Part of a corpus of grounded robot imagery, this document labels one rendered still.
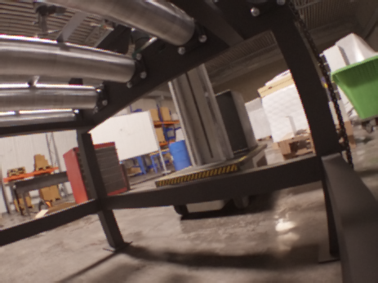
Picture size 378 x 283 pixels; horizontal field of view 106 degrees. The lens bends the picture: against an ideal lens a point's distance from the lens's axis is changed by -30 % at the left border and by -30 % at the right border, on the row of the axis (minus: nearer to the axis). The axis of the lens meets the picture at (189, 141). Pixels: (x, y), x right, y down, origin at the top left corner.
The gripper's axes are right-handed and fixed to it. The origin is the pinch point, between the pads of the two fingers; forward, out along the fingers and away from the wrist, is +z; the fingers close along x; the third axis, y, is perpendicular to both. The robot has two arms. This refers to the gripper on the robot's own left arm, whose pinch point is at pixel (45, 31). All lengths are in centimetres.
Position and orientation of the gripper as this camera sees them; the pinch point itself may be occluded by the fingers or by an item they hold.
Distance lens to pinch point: 126.7
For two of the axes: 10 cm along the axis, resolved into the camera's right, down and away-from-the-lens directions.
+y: -7.0, 3.8, -6.0
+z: 4.0, 9.1, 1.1
